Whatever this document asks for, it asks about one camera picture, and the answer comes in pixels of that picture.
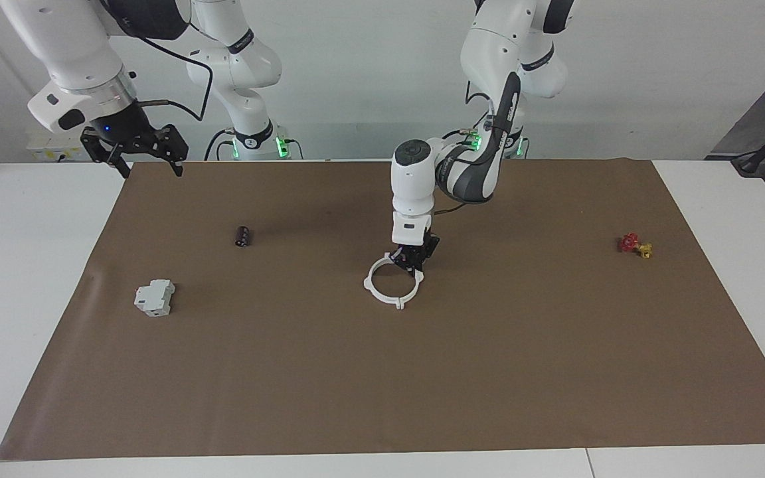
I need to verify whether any white half-ring pipe clamp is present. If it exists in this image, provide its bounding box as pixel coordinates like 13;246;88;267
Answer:
382;254;424;307
363;258;404;311

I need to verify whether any brown paper mat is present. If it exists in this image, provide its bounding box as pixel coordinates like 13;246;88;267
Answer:
0;159;765;461

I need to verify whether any grey circuit breaker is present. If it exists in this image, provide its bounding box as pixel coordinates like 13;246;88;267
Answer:
133;279;176;317

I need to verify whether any red and yellow valve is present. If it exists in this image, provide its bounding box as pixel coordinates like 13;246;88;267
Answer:
618;232;653;259

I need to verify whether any black base cable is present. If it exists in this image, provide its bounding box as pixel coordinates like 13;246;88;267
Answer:
205;129;234;161

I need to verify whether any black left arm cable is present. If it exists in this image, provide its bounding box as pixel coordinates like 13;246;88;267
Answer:
432;80;491;216

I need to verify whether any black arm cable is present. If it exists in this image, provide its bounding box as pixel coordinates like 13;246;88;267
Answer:
137;37;214;124
432;80;491;216

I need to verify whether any white wall socket box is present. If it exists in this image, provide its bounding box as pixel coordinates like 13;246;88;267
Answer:
27;131;91;162

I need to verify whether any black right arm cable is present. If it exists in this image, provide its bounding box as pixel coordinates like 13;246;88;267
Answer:
137;37;214;124

